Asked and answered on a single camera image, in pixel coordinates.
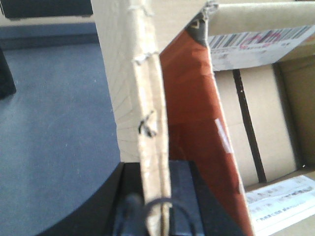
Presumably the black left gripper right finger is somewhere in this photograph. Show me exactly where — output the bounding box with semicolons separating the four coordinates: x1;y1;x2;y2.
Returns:
169;160;244;236

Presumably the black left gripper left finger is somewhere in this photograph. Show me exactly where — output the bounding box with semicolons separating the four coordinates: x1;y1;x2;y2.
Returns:
42;162;144;236

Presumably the plain brown cardboard box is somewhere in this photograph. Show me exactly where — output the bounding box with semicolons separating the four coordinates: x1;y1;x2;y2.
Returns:
91;0;173;236

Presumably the cardboard box with red print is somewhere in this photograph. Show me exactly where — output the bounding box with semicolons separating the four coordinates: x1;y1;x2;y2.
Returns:
155;0;315;236

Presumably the black cable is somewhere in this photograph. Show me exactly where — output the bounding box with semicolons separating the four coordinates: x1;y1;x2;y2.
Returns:
141;196;197;236

